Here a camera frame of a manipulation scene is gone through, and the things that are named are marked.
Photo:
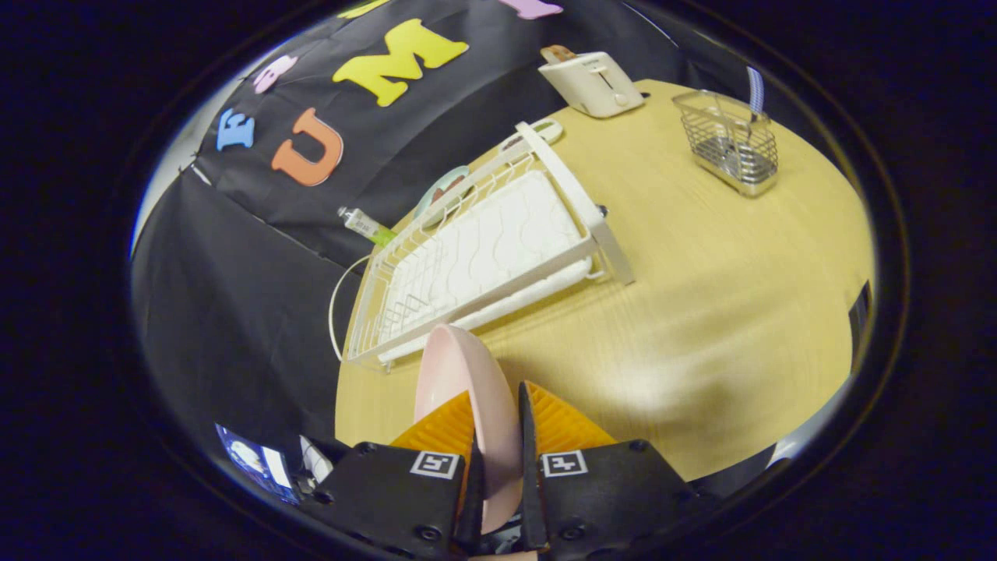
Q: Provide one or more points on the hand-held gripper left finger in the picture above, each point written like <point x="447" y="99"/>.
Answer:
<point x="389" y="499"/>

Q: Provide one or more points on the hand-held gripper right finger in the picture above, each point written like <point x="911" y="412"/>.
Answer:
<point x="530" y="499"/>

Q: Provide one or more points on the pink plate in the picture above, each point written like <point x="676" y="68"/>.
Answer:
<point x="467" y="374"/>

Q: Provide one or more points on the pale green oval plate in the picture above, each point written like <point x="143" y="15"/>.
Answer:
<point x="436" y="195"/>

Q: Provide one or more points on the green clear plastic bottle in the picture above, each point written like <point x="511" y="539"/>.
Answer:
<point x="366" y="226"/>

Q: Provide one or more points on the small white divided tray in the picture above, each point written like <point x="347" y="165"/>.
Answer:
<point x="545" y="131"/>

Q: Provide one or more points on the cream toaster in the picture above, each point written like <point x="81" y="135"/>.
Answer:
<point x="592" y="86"/>

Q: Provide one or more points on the brown toast slice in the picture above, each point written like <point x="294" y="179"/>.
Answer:
<point x="557" y="53"/>

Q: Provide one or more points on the black table edge bracket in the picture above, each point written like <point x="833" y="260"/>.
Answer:
<point x="860" y="319"/>

